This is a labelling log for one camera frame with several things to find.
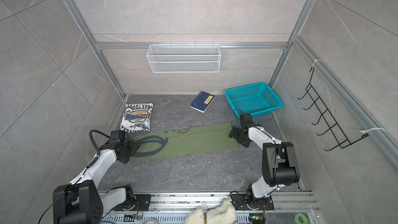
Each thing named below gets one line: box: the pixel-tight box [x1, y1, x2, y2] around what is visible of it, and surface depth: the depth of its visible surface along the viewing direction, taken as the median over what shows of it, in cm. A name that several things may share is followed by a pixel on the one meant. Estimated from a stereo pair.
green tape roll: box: [294, 213, 308, 224], surface depth 71 cm
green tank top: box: [128, 121, 239, 162], surface depth 95 cm
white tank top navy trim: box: [120, 102, 154, 133], surface depth 103 cm
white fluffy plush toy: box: [185, 199, 237, 224], surface depth 63 cm
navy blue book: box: [189, 90, 217, 114], surface depth 117 cm
